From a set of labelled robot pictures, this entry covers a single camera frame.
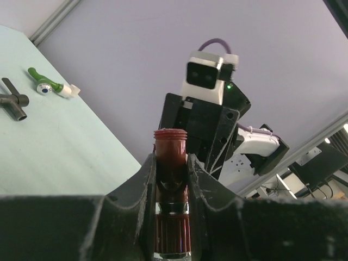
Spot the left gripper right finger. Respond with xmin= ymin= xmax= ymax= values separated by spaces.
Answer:
xmin=187 ymin=154 xmax=347 ymax=260

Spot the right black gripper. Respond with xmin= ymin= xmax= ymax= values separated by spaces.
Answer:
xmin=158 ymin=93 xmax=240 ymax=177

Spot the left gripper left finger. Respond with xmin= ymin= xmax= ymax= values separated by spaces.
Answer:
xmin=1 ymin=154 xmax=156 ymax=260

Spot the dark red brass faucet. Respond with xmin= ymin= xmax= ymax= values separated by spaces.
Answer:
xmin=154 ymin=128 xmax=191 ymax=260

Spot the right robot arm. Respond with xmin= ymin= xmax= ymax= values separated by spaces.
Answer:
xmin=159 ymin=80 xmax=289 ymax=178

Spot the green faucet with elbow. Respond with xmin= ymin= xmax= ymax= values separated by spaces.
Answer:
xmin=28 ymin=67 xmax=80 ymax=99

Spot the dark metal faucet spout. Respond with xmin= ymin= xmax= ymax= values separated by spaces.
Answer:
xmin=1 ymin=77 xmax=29 ymax=121

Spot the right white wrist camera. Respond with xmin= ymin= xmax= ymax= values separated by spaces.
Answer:
xmin=180 ymin=51 xmax=239 ymax=105

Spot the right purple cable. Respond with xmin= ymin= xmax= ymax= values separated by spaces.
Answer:
xmin=197 ymin=38 xmax=274 ymax=135

